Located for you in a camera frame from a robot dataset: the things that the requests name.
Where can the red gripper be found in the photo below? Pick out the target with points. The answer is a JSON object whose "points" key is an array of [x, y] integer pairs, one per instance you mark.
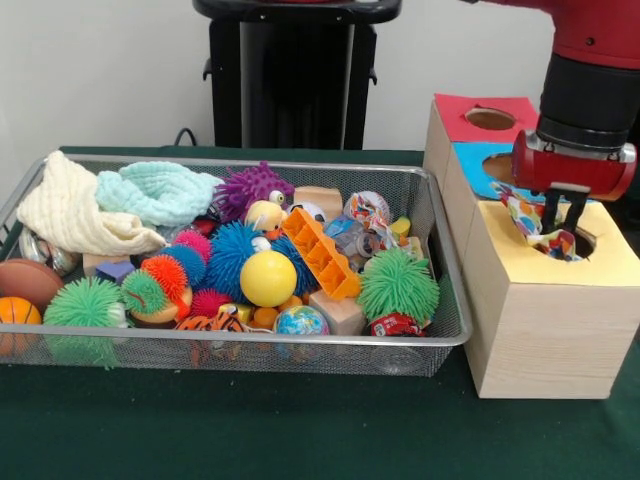
{"points": [[570, 172]]}

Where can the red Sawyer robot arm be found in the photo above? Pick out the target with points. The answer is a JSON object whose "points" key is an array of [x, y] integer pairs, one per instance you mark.
{"points": [[590, 90]]}

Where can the wooden three-hole box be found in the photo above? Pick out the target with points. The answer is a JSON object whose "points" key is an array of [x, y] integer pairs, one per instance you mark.
{"points": [[550, 345]]}

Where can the silver mesh bin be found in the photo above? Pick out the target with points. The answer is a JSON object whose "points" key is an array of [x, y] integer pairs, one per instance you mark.
{"points": [[300, 357]]}

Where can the green spiky ball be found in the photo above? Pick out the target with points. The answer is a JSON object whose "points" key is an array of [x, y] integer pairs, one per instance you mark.
{"points": [[397, 285], [85, 305]]}

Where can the orange plastic block tray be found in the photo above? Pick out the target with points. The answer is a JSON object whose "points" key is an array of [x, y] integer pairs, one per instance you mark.
{"points": [[320, 255]]}

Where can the globe print ball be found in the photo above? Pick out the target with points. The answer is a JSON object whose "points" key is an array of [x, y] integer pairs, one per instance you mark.
{"points": [[301, 321]]}

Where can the yellow ball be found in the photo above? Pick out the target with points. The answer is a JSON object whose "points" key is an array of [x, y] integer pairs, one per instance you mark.
{"points": [[268, 279]]}

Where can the purple spiky toy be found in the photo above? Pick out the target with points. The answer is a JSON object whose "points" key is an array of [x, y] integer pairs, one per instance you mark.
{"points": [[245, 187]]}

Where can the dark green tablecloth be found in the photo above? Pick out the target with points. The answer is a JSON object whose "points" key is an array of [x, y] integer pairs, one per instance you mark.
{"points": [[300, 435]]}

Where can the mint knitted cloth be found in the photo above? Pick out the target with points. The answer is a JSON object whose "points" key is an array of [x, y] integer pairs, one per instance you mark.
{"points": [[155, 192]]}

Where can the cream knitted cloth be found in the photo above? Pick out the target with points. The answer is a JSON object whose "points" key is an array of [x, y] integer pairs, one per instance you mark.
{"points": [[65, 210]]}

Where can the brown toy football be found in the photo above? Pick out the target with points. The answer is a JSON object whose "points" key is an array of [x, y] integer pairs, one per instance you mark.
{"points": [[27, 282]]}

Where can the small orange basketball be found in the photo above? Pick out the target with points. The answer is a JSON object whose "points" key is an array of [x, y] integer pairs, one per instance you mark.
{"points": [[17, 311]]}

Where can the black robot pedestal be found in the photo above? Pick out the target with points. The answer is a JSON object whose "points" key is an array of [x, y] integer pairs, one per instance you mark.
{"points": [[290, 75]]}

